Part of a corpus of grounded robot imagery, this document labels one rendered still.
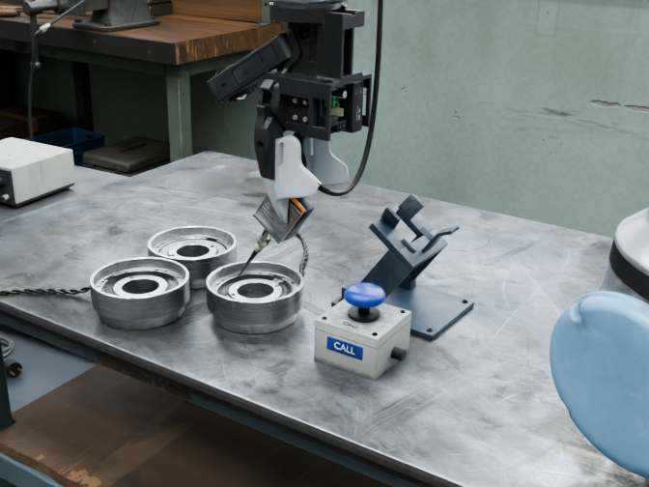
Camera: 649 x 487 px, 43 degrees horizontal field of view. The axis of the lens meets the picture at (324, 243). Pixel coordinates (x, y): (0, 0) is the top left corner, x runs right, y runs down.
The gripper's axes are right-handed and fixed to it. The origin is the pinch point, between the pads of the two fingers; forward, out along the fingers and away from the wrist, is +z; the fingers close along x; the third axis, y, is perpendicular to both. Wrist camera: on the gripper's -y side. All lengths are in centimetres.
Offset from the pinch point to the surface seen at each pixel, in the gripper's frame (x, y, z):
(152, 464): -4.5, -18.3, 38.2
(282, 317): -3.1, 1.6, 11.3
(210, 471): -1.1, -11.5, 38.2
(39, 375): 32, -95, 72
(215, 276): -2.4, -8.2, 9.7
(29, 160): 26, -81, 17
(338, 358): -5.3, 10.2, 12.0
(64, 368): 37, -93, 72
